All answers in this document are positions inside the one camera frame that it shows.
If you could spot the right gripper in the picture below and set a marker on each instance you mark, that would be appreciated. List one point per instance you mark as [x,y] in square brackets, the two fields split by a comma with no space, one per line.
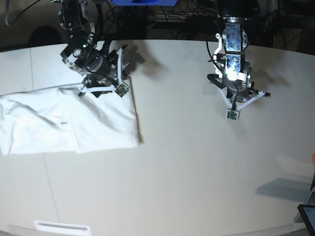
[132,57]

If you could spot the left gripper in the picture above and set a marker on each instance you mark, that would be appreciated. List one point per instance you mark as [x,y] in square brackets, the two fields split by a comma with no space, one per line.
[237,91]

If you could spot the white printed T-shirt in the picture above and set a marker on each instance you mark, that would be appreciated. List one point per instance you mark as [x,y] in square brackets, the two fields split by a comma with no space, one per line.
[57,119]

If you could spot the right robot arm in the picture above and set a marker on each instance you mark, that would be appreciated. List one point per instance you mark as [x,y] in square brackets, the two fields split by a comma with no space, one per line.
[83,34]

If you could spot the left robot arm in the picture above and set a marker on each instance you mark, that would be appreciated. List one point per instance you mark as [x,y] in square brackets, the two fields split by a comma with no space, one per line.
[232,71]

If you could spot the blue box at top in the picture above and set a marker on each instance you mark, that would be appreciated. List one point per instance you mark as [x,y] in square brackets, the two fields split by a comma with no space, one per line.
[144,2]

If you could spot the black power strip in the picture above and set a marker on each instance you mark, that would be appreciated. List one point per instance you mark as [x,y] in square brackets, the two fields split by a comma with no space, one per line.
[203,18]

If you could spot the dark tablet device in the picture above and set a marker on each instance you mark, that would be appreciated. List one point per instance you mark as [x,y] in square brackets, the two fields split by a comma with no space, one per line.
[308,215]

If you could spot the white label on table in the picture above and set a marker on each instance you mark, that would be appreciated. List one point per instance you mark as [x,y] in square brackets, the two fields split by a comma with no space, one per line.
[63,229]

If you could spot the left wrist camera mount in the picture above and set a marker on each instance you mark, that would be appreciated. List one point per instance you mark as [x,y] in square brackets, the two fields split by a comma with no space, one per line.
[233,111]

